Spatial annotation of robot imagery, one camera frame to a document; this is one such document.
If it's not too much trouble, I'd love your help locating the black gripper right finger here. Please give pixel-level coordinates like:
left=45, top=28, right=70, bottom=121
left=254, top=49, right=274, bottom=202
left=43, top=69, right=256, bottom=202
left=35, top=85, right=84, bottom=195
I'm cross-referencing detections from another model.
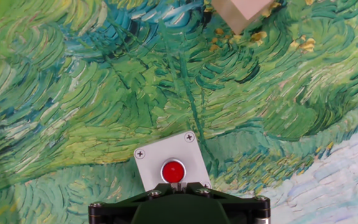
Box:
left=178, top=182, right=272, bottom=224

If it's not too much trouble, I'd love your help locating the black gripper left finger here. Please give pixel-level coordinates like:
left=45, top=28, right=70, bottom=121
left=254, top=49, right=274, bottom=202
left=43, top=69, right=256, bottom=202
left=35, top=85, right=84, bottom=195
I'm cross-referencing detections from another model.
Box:
left=88, top=182, right=179, bottom=224

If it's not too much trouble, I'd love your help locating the grey box with red button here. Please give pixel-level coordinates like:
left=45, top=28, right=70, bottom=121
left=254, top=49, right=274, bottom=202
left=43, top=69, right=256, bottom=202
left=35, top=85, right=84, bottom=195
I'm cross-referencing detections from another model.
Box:
left=134, top=130, right=213, bottom=192

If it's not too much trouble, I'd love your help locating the Van Gogh painted cloth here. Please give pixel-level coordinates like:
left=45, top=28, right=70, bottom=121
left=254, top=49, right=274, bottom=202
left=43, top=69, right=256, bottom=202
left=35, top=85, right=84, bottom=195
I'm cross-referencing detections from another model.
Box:
left=0, top=0, right=358, bottom=224

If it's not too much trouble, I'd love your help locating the wooden cube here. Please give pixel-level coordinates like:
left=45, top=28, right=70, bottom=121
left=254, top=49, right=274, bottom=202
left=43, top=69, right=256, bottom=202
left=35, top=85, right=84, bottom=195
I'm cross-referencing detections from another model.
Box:
left=211, top=0, right=275, bottom=35

